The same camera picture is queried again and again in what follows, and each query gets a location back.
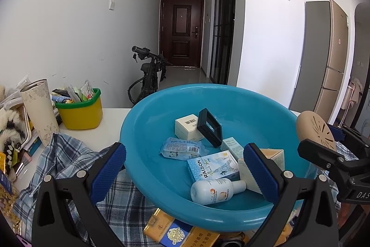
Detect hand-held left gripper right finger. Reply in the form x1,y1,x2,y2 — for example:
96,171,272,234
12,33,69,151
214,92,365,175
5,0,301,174
243,143,339,247

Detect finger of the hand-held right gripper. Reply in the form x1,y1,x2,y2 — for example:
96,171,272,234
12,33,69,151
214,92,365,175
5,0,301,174
328,124,370,161
298,139,360,178

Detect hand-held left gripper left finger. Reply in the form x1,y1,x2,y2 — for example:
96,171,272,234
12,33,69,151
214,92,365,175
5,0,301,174
31,142,127,247

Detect beige round perforated disc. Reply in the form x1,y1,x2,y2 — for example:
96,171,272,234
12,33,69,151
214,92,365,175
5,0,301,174
295,110,337,153

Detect blue plastic basin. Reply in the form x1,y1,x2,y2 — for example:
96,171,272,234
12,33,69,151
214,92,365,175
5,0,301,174
120,83,318,231

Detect gold and blue carton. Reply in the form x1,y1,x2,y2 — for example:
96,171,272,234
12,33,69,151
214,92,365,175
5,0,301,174
144,208,220,247

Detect white desktop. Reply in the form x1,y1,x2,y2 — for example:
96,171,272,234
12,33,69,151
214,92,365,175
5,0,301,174
12,107,302,195

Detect white serrated-edge box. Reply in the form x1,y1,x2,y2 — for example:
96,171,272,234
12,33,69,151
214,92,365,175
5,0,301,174
237,159,262,194

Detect peach cardboard box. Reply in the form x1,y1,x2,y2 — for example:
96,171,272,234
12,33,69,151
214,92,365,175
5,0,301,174
260,149,285,171

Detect pale teal small box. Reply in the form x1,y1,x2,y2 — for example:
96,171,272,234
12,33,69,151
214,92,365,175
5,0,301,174
220,137,246,161

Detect blue plaid shirt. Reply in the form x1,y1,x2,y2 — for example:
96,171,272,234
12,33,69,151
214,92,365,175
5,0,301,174
13,133,360,247

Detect hanging clothes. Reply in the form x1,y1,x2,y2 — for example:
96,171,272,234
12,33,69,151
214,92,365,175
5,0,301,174
340,76,363,111

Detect blue tower print box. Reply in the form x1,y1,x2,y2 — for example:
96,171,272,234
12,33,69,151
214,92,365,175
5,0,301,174
187,150,240,183

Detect white lotion bottle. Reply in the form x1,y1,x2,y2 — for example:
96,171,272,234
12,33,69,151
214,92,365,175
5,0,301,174
190,179,247,205

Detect yellow bin with green rim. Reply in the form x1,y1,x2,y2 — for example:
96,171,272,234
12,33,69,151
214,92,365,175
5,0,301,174
55,88,104,130

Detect blue wet wipes packet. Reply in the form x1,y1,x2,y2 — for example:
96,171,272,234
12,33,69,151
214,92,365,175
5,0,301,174
159,137,202,161

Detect grey and gold refrigerator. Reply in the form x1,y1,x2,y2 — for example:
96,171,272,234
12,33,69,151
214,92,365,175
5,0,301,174
289,0,350,123

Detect stack of books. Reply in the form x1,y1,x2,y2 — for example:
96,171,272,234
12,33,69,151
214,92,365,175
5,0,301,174
27,131,44,156

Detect bunch of packets in bin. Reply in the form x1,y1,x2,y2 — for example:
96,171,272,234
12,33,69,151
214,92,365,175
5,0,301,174
51,80,96,104

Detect white barcoded box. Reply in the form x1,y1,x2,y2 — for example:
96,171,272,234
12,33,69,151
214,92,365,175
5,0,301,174
175,113,204,141

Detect makeup brush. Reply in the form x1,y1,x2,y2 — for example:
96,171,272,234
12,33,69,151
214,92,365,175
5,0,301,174
16,153,32,178

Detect cream floral tumbler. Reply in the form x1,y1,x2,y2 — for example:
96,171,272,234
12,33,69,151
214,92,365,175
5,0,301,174
20,79,61,147

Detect black electric scooter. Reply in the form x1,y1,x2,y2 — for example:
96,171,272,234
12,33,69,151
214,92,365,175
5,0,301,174
128,46,174,105

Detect dark blue grain packet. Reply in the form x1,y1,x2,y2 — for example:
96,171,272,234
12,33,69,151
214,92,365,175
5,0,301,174
0,169,22,233

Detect white and black plush toy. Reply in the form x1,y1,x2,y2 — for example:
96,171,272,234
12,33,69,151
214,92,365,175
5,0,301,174
0,106,26,155

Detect clear plastic bags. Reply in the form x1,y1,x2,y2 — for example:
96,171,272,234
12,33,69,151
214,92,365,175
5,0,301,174
0,76,32,109

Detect black framed glass sliding door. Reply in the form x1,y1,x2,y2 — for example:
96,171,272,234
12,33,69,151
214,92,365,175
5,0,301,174
209,0,236,85

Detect dark brown entrance door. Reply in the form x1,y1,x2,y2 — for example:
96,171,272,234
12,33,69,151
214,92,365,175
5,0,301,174
160,0,205,68

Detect black rectangular frame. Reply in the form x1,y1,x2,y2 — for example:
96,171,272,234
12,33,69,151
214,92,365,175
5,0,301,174
198,108,222,148

